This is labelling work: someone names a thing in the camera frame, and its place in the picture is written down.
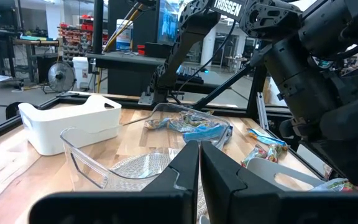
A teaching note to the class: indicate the grey plastic bin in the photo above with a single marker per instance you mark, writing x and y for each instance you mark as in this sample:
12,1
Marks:
269,169

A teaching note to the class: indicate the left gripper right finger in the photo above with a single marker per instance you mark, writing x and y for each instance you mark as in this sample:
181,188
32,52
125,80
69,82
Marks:
222,186

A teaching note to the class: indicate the black floor fan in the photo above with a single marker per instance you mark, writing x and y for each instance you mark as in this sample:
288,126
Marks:
61,76

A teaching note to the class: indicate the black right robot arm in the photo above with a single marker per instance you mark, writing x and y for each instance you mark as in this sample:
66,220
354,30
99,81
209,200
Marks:
191,46

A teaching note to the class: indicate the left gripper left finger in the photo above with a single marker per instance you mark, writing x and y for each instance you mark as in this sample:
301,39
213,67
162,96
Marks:
179,186

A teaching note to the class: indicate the white container blue label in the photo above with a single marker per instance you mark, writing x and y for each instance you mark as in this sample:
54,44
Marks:
124,34

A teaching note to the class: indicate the red parts bin shelf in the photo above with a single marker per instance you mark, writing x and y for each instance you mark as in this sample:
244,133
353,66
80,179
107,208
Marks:
73,40

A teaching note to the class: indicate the black backlit keyboard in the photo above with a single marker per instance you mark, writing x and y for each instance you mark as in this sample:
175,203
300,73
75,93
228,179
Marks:
190,74

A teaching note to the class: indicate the silver aluminium rail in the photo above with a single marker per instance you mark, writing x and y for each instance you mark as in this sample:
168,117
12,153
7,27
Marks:
263,109

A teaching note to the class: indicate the white plastic bin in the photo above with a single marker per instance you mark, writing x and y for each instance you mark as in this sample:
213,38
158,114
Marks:
73,124

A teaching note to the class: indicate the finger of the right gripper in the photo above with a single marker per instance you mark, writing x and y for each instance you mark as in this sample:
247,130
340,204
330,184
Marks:
337,155

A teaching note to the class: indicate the clear plastic bin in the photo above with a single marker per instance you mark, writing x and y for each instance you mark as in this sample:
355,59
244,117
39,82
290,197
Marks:
82,146

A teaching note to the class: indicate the black work table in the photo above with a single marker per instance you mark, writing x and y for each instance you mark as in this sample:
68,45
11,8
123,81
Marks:
2,31

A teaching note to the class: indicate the white bucket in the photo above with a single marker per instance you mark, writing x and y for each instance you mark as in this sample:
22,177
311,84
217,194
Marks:
81,73

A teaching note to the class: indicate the monitor with blue screen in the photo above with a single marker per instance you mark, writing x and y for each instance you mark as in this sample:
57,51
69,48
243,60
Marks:
168,21

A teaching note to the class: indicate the black cart pole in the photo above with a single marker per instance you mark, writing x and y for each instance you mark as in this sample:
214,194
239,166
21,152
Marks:
98,25

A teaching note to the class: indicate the red green Chewy granola bar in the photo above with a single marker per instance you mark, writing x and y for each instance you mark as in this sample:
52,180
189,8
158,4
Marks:
277,152
337,185

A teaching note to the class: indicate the green wrapper granola bar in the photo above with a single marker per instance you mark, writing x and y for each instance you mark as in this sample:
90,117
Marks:
185,119
253,155

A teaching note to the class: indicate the dark grey equipment cart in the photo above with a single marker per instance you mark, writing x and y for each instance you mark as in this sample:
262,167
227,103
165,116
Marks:
126,74

